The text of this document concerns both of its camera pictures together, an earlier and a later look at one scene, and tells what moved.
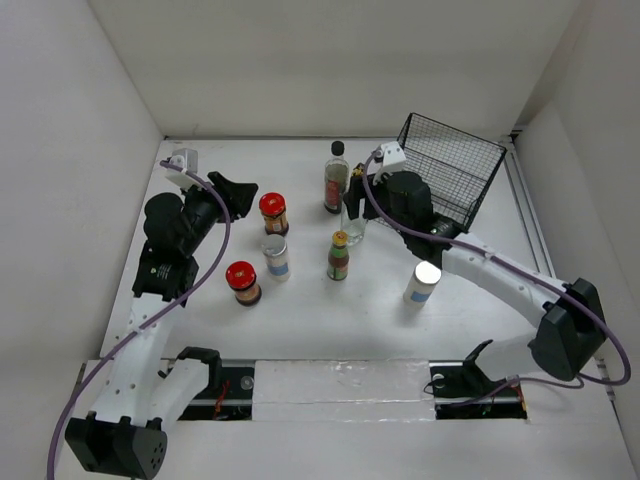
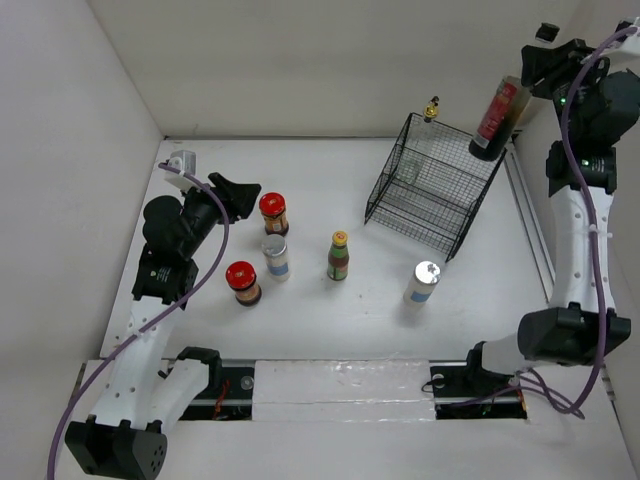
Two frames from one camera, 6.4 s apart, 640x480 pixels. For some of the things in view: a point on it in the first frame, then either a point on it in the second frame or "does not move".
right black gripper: x=354 y=196 → x=554 y=63
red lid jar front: x=241 y=276 does not move
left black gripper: x=237 y=195 does not move
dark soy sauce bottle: x=336 y=178 → x=501 y=118
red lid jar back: x=273 y=206 does not move
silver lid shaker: x=278 y=262 does not move
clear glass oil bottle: x=355 y=229 → x=424 y=147
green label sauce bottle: x=338 y=257 does not move
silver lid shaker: x=425 y=276 does not move
